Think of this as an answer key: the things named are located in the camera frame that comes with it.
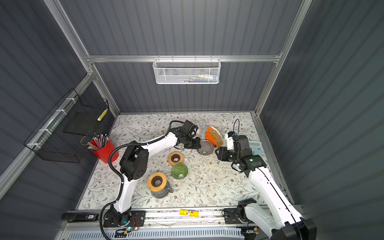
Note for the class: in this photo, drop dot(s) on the wooden dripper ring base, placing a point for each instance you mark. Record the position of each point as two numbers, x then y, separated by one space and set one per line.
156 176

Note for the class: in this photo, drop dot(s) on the grey glass dripper cone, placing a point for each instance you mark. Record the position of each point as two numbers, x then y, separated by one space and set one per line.
206 148

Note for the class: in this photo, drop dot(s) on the clear grey glass carafe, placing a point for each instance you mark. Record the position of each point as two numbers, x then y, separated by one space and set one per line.
163 190

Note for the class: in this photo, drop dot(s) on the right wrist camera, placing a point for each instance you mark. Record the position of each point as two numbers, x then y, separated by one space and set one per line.
231 137

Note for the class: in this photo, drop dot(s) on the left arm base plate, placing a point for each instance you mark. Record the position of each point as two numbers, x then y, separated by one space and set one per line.
133 219

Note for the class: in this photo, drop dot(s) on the yellow marker in basket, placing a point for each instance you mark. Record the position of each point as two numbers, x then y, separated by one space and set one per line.
101 116

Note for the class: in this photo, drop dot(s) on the white mesh wall basket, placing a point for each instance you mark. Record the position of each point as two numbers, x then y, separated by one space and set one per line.
187 73

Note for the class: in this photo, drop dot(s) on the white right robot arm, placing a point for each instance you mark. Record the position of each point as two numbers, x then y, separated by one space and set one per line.
283 221

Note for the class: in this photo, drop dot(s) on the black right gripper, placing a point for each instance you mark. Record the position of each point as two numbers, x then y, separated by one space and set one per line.
222 155

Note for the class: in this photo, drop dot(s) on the black wire wall basket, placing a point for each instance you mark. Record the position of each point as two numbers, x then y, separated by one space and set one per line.
64 136

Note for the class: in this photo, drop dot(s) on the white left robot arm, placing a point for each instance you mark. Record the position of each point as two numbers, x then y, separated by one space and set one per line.
134 161

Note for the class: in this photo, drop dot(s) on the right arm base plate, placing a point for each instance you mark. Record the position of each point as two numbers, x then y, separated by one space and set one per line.
235 215

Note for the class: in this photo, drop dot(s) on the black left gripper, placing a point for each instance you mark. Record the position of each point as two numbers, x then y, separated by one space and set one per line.
197 144

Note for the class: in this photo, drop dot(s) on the white slotted cable duct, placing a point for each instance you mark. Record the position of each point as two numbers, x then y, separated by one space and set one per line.
179 234

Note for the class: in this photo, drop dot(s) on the light blue calculator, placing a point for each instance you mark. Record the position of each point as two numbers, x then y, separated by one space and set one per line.
256 147

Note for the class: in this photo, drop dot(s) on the green glass dripper cone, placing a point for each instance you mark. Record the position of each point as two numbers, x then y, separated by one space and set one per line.
179 171

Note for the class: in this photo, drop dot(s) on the orange coffee filter pack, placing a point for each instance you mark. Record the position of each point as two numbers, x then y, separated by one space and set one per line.
214 136

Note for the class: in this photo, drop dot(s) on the red pencil cup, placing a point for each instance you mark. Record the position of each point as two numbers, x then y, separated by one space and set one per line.
102 147

